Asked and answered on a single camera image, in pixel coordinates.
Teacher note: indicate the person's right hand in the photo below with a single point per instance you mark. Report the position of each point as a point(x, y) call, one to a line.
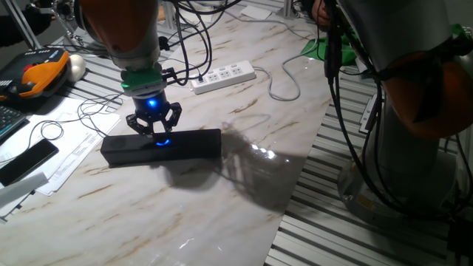
point(322, 13)

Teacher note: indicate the aluminium frame post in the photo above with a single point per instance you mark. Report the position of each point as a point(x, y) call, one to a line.
point(288, 9)

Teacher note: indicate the white card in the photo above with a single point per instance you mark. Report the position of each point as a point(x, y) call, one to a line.
point(255, 13)

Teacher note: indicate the black speaker bar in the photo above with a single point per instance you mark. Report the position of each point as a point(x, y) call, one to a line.
point(192, 146)

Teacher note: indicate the thin grey frame strut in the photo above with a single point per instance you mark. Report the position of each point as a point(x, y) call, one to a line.
point(24, 26)

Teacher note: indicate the white printed paper sheets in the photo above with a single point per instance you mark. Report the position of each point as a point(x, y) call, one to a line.
point(74, 147)

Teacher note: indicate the dark sleeved forearm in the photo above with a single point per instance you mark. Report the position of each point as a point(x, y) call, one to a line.
point(18, 27)

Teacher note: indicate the blue lit volume knob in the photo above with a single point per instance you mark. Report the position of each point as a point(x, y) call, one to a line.
point(163, 143)

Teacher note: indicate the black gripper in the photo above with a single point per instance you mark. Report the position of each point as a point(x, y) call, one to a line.
point(151, 109)

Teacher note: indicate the white power strip with sockets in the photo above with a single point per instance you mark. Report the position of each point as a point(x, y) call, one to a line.
point(225, 75)

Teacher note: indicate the white mounting plate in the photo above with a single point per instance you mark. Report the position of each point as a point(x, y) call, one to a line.
point(366, 118)

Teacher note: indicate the green cloth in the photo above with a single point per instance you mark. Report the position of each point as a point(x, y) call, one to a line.
point(318, 51)

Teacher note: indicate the orange black teach pendant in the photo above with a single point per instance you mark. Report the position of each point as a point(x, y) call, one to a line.
point(37, 74)

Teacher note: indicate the black keyboard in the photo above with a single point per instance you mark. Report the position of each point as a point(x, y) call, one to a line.
point(9, 120)

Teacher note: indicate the green wrist flange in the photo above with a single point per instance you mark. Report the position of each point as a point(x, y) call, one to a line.
point(142, 83)

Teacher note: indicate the marble pattern board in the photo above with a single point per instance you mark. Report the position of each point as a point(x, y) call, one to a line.
point(184, 221)

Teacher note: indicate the white round object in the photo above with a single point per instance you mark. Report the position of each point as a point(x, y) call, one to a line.
point(76, 66)

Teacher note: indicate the black smartphone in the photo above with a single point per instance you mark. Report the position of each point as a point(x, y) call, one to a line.
point(26, 162)

